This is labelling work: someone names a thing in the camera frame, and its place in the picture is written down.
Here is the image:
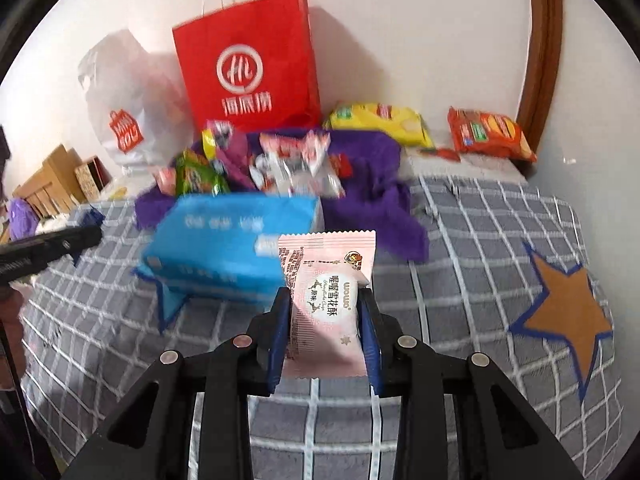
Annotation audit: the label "blue tissue pack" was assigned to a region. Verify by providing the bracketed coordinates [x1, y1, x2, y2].
[135, 192, 325, 303]

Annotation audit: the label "pink pastry packet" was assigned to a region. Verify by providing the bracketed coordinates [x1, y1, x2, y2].
[277, 230, 377, 380]

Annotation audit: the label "cardboard boxes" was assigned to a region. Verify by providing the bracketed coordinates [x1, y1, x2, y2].
[12, 144, 83, 211]

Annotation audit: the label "white red snack packet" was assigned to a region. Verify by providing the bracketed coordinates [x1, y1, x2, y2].
[297, 130, 347, 200]

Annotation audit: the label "panda print snack packet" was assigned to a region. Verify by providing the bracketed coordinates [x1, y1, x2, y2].
[250, 157, 281, 193]

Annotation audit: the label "yellow chip bag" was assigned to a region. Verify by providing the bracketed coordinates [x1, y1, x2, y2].
[324, 102, 435, 149]

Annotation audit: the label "brown wooden door frame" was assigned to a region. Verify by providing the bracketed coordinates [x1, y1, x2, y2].
[516, 0, 563, 121]

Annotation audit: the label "person's left hand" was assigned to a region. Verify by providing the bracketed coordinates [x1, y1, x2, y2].
[0, 287, 27, 391]

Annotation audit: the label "orange chip bag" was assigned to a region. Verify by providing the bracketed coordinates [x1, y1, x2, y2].
[446, 106, 538, 163]

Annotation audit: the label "green snack packet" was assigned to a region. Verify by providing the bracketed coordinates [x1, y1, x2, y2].
[175, 149, 231, 197]

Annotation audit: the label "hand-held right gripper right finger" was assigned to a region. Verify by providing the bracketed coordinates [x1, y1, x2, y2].
[360, 287, 586, 480]

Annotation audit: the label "purple cloth bag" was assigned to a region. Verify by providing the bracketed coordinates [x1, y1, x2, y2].
[7, 197, 41, 241]

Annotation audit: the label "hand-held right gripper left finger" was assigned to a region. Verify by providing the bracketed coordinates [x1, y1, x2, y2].
[60, 287, 293, 480]

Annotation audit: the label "purple towel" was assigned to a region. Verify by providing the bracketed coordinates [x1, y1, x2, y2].
[135, 130, 430, 262]

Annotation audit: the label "small red sachet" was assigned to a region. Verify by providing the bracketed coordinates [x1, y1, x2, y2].
[420, 146, 462, 162]

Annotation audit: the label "magenta yellow snack packet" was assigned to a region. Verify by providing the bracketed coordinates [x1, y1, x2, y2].
[215, 120, 249, 186]

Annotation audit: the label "yellow triangular snack packet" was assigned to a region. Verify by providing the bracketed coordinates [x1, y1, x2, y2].
[201, 127, 223, 163]

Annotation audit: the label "white plastic shopping bag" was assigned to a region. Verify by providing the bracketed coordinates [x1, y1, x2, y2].
[77, 30, 198, 168]

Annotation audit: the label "grey checked blanket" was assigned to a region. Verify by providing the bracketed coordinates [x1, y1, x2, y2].
[20, 172, 618, 480]

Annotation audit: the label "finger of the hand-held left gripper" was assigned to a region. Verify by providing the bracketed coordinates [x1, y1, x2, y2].
[37, 224, 103, 263]

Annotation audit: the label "red paper carrier bag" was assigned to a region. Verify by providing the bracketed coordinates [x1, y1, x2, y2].
[172, 0, 322, 133]

